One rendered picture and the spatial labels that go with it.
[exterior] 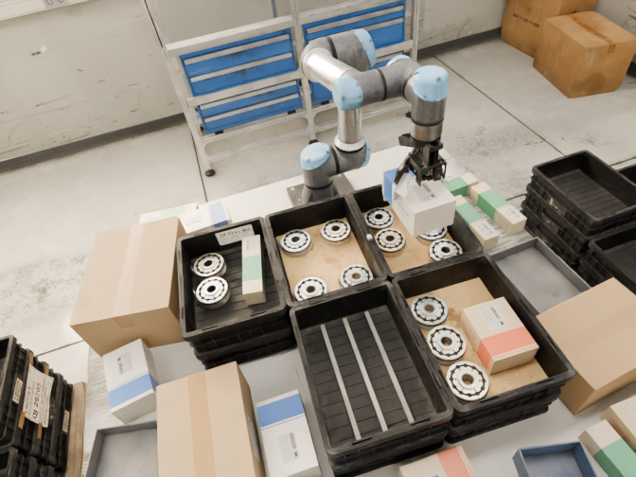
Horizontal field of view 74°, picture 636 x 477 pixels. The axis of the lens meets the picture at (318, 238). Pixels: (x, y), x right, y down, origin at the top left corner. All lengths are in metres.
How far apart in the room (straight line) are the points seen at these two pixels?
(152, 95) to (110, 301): 2.73
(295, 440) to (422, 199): 0.70
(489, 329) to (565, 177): 1.32
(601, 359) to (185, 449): 1.04
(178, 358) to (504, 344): 0.98
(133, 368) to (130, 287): 0.25
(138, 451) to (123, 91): 3.08
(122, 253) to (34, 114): 2.67
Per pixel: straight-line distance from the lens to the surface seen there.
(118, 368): 1.46
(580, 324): 1.34
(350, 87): 1.01
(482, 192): 1.78
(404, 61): 1.10
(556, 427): 1.36
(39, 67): 3.97
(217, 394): 1.21
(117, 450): 1.44
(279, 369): 1.37
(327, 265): 1.40
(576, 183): 2.36
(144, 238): 1.60
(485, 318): 1.22
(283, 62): 3.07
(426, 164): 1.07
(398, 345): 1.23
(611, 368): 1.30
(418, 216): 1.13
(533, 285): 1.58
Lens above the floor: 1.91
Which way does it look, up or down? 46 degrees down
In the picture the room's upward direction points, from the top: 10 degrees counter-clockwise
